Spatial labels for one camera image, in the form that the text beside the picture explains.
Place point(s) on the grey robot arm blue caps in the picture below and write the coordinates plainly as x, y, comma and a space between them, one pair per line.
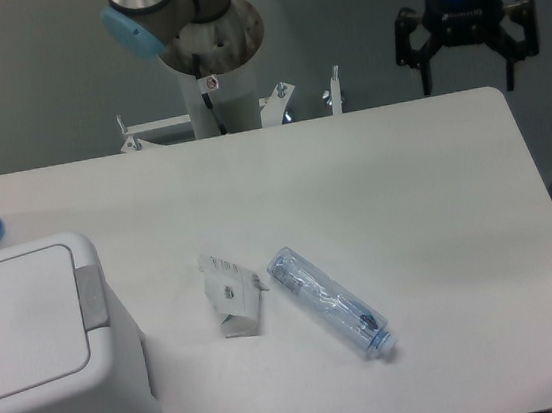
146, 27

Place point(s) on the white metal mounting frame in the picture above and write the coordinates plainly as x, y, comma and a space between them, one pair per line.
212, 119

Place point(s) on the white push-lid trash can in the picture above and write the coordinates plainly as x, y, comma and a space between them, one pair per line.
67, 343

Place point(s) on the crumpled white paper carton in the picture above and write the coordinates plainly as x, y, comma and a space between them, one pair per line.
235, 295

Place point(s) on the clear empty plastic bottle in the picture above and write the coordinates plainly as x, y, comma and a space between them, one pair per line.
361, 327

